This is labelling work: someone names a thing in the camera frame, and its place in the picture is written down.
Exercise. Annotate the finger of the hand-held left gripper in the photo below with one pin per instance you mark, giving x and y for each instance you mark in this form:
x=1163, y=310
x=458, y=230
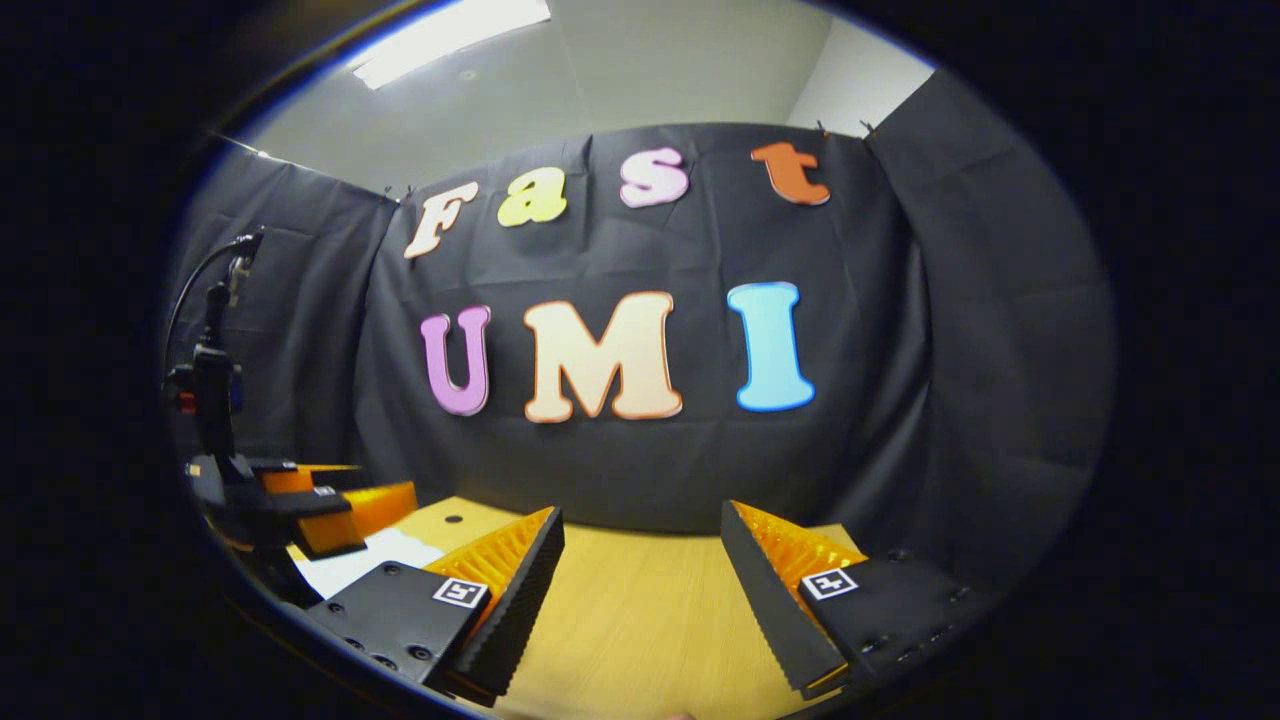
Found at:
x=310, y=477
x=340, y=515

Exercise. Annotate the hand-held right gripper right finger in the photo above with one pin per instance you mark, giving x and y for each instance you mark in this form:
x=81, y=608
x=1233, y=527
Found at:
x=770, y=610

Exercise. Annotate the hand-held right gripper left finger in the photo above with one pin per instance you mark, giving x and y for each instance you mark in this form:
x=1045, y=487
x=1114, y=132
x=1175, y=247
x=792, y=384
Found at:
x=510, y=610

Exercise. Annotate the light blue suitcase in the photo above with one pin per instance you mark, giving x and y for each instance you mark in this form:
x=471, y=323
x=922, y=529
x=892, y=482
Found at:
x=370, y=557

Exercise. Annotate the black backdrop cloth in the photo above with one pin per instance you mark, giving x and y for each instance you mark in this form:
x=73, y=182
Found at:
x=900, y=350

